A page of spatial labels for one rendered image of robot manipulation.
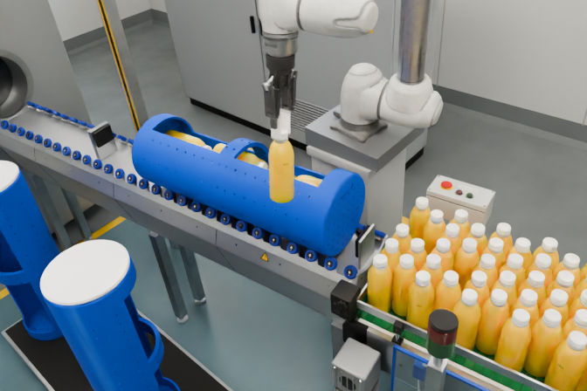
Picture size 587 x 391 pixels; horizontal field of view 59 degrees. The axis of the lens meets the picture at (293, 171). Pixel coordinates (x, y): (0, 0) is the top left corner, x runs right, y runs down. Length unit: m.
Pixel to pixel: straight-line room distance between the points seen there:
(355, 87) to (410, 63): 0.25
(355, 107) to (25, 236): 1.49
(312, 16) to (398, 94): 0.79
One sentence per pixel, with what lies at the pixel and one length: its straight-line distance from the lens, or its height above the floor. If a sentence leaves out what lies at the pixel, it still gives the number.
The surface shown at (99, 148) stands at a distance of 2.50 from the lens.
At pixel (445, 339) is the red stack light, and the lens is 1.22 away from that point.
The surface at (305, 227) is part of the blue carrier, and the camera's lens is 1.61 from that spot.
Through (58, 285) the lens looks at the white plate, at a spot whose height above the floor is 1.04.
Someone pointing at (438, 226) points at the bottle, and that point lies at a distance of 1.69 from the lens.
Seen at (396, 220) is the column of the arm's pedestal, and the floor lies 0.57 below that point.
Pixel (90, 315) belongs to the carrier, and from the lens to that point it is 1.75.
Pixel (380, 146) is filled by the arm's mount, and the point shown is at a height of 1.06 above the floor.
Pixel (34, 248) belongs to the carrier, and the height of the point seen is 0.70.
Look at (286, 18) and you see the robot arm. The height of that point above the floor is 1.79.
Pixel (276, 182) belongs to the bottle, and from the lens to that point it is 1.47.
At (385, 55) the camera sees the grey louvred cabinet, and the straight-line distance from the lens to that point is 3.10.
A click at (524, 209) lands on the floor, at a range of 3.57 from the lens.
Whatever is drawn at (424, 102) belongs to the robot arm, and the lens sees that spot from 1.95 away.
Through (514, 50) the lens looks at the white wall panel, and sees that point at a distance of 4.19.
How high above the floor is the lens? 2.20
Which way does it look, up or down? 36 degrees down
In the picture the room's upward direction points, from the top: 6 degrees counter-clockwise
